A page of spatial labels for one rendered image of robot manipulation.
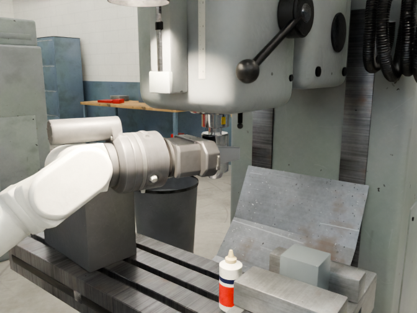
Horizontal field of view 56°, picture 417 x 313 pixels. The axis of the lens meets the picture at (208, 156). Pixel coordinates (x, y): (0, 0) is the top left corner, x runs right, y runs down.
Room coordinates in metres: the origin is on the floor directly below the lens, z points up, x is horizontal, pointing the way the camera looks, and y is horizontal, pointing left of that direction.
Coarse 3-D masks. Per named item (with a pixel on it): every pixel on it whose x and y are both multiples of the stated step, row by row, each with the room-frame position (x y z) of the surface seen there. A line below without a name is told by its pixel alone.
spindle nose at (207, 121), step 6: (204, 114) 0.63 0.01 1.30; (228, 114) 0.64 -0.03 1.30; (204, 120) 0.63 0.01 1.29; (210, 120) 0.63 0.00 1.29; (216, 120) 0.63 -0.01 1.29; (228, 120) 0.64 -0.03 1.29; (204, 126) 0.63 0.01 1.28; (210, 126) 0.63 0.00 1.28; (216, 126) 0.63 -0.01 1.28; (222, 126) 0.63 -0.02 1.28; (228, 126) 0.64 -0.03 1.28
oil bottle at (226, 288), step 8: (232, 256) 0.62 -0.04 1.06; (224, 264) 0.62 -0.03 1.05; (232, 264) 0.61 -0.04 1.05; (240, 264) 0.62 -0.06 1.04; (224, 272) 0.61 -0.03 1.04; (232, 272) 0.60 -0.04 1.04; (240, 272) 0.61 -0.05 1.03; (224, 280) 0.61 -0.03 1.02; (232, 280) 0.60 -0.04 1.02; (224, 288) 0.61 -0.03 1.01; (232, 288) 0.60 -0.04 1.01; (224, 296) 0.61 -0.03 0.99; (232, 296) 0.60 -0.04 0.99; (224, 304) 0.61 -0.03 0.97; (232, 304) 0.60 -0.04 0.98
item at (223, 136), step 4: (204, 132) 0.65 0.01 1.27; (224, 132) 0.65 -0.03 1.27; (204, 136) 0.63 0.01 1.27; (208, 136) 0.63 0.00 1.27; (212, 136) 0.63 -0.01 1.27; (216, 136) 0.63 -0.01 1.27; (220, 136) 0.63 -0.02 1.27; (224, 136) 0.63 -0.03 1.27; (228, 136) 0.64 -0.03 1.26; (212, 140) 0.63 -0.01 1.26; (216, 140) 0.63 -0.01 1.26; (220, 140) 0.63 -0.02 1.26
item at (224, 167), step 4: (224, 140) 0.63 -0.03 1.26; (228, 140) 0.64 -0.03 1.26; (216, 144) 0.63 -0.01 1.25; (220, 144) 0.63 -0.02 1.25; (224, 144) 0.63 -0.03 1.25; (228, 144) 0.64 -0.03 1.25; (224, 164) 0.63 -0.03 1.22; (220, 168) 0.63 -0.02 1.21; (224, 168) 0.63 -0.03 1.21; (220, 172) 0.63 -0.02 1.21; (224, 172) 0.63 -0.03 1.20
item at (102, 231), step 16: (112, 192) 0.78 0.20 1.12; (128, 192) 0.81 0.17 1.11; (80, 208) 0.75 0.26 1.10; (96, 208) 0.76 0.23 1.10; (112, 208) 0.78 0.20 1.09; (128, 208) 0.81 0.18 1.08; (64, 224) 0.81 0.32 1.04; (80, 224) 0.76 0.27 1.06; (96, 224) 0.75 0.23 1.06; (112, 224) 0.78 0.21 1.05; (128, 224) 0.81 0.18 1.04; (48, 240) 0.87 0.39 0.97; (64, 240) 0.81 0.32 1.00; (80, 240) 0.76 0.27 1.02; (96, 240) 0.75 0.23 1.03; (112, 240) 0.78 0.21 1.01; (128, 240) 0.81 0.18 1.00; (80, 256) 0.76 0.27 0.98; (96, 256) 0.75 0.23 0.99; (112, 256) 0.78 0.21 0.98; (128, 256) 0.81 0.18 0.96
